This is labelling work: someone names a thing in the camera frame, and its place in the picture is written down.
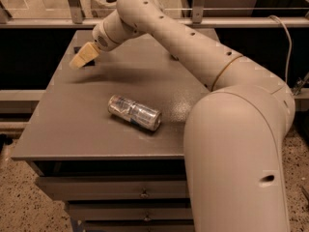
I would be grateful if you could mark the drawer with knob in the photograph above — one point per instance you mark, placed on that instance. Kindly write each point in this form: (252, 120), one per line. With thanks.
(130, 211)
(113, 188)

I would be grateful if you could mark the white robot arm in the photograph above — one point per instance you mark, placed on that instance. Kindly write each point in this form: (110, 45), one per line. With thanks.
(233, 135)

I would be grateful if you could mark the grey drawer cabinet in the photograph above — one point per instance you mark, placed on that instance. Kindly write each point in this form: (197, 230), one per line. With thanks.
(72, 134)

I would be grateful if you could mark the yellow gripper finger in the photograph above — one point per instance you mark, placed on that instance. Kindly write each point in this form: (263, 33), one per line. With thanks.
(94, 46)

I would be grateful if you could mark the grey metal railing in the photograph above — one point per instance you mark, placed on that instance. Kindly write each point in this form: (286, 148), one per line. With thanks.
(87, 13)

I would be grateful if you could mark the top drawer with knob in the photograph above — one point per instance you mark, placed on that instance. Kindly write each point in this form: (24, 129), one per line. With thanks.
(113, 188)

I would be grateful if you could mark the crushed silver can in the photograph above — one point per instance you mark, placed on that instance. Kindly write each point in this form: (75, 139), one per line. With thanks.
(134, 112)

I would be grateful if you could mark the dark blue rxbar wrapper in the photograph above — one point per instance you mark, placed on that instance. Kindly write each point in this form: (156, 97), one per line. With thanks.
(83, 56)

